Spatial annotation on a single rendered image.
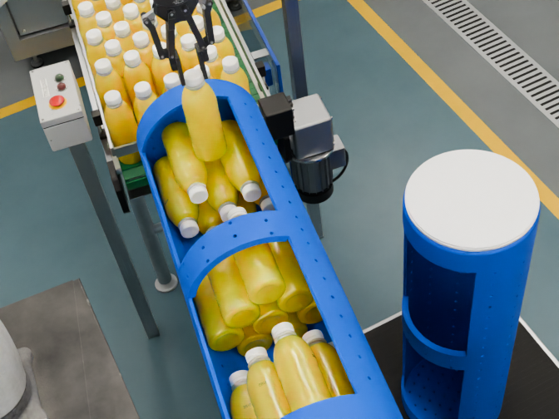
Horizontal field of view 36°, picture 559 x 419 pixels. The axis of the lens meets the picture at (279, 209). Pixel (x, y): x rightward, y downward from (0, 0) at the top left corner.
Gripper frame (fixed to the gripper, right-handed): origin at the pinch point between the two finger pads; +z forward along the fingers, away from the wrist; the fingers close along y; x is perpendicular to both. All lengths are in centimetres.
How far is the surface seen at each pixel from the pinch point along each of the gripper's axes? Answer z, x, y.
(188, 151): 21.8, -0.6, -4.8
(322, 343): 23, -54, 6
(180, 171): 22.5, -4.8, -7.8
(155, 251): 115, 53, -21
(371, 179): 137, 72, 63
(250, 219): 13.1, -30.6, 1.2
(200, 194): 24.4, -10.9, -5.2
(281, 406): 22, -64, -5
